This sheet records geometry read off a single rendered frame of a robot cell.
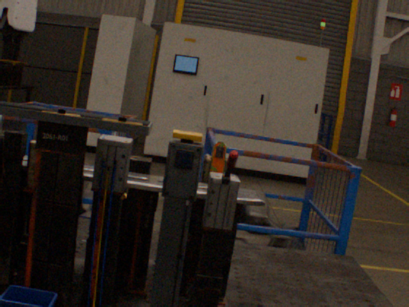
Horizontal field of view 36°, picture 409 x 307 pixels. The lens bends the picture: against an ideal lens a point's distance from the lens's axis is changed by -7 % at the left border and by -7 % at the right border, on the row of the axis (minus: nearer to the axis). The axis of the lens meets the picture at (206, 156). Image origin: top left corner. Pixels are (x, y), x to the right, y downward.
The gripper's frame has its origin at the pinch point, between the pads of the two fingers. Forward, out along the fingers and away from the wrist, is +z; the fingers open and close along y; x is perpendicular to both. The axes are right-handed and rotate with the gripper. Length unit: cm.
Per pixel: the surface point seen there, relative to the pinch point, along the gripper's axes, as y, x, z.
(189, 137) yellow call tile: -2.2, -46.9, 13.1
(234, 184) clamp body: 16, -53, 23
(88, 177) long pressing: 17.1, -17.0, 28.1
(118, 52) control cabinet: 743, 292, -31
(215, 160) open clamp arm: 47, -40, 22
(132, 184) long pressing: 20.4, -27.8, 28.2
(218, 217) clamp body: 16, -51, 31
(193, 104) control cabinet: 779, 182, 27
